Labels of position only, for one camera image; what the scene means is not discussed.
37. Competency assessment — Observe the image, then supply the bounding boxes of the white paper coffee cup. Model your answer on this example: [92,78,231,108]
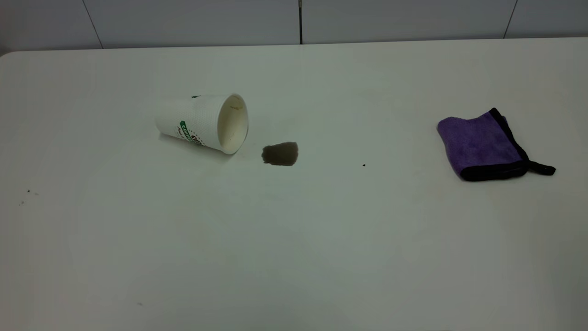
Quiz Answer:
[154,93,249,155]

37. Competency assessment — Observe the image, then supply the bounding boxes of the purple cloth with black trim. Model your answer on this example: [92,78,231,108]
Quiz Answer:
[436,108,556,182]

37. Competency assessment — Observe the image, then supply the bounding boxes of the brown coffee spill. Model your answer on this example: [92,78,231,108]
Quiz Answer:
[261,142,299,166]

